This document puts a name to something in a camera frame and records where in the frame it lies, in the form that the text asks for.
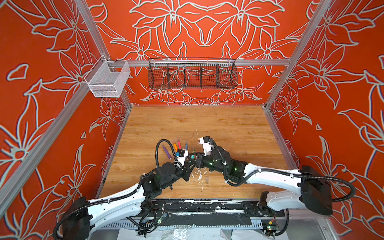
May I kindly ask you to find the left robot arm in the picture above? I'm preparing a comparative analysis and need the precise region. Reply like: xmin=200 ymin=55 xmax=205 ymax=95
xmin=53 ymin=149 xmax=195 ymax=240

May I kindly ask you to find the purple marker pen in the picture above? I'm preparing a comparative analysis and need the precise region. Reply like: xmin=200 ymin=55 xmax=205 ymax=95
xmin=162 ymin=145 xmax=172 ymax=160

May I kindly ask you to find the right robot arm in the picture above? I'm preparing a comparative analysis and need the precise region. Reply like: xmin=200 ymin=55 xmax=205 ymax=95
xmin=196 ymin=136 xmax=357 ymax=216

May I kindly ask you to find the black wire basket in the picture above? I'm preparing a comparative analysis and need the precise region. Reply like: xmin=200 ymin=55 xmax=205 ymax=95
xmin=148 ymin=58 xmax=238 ymax=90

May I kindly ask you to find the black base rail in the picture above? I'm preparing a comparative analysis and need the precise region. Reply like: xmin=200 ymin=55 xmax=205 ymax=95
xmin=152 ymin=199 xmax=286 ymax=218

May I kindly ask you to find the clear plastic bin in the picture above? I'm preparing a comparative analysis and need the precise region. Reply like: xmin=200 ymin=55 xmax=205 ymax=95
xmin=84 ymin=56 xmax=131 ymax=98

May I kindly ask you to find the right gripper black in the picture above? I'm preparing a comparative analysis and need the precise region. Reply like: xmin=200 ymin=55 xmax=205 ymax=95
xmin=187 ymin=152 xmax=229 ymax=176

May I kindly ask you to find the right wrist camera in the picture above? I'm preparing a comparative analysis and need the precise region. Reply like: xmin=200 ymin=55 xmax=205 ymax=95
xmin=199 ymin=136 xmax=213 ymax=157

